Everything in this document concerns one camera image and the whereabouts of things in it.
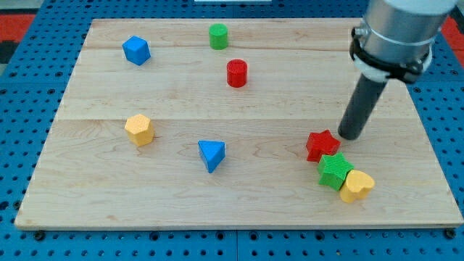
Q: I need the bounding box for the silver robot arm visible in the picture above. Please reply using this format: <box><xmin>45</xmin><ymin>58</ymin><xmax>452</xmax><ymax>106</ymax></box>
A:
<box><xmin>349</xmin><ymin>0</ymin><xmax>457</xmax><ymax>83</ymax></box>

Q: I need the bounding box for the red star block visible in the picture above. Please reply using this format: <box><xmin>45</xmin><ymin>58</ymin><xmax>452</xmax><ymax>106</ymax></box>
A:
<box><xmin>306</xmin><ymin>130</ymin><xmax>341</xmax><ymax>162</ymax></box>

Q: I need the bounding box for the green star block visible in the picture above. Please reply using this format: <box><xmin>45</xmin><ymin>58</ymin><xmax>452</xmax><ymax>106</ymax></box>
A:
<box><xmin>317</xmin><ymin>152</ymin><xmax>355</xmax><ymax>191</ymax></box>

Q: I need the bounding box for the blue triangle block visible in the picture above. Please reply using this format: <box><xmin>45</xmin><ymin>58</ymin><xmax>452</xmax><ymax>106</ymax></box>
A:
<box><xmin>198</xmin><ymin>140</ymin><xmax>225</xmax><ymax>173</ymax></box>

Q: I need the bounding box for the red cylinder block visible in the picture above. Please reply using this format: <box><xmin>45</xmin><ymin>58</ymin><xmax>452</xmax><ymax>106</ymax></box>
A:
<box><xmin>226</xmin><ymin>59</ymin><xmax>248</xmax><ymax>88</ymax></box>

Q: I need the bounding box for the light wooden board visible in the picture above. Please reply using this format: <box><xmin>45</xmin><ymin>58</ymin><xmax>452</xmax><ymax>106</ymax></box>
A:
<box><xmin>15</xmin><ymin>18</ymin><xmax>463</xmax><ymax>231</ymax></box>

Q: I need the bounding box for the yellow hexagon block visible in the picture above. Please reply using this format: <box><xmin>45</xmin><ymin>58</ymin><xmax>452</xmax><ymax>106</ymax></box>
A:
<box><xmin>125</xmin><ymin>114</ymin><xmax>154</xmax><ymax>146</ymax></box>

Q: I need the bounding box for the green cylinder block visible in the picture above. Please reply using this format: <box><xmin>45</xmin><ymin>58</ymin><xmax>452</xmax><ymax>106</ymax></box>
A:
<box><xmin>209</xmin><ymin>23</ymin><xmax>228</xmax><ymax>50</ymax></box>

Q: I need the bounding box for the blue cube block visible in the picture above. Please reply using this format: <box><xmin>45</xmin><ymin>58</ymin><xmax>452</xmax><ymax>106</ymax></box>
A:
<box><xmin>122</xmin><ymin>36</ymin><xmax>151</xmax><ymax>65</ymax></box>

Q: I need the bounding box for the yellow heart block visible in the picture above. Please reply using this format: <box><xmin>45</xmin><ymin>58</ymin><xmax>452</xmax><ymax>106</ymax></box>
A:
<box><xmin>339</xmin><ymin>170</ymin><xmax>376</xmax><ymax>203</ymax></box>

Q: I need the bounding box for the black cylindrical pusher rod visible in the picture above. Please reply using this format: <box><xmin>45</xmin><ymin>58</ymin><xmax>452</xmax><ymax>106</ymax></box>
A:
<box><xmin>338</xmin><ymin>74</ymin><xmax>387</xmax><ymax>141</ymax></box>

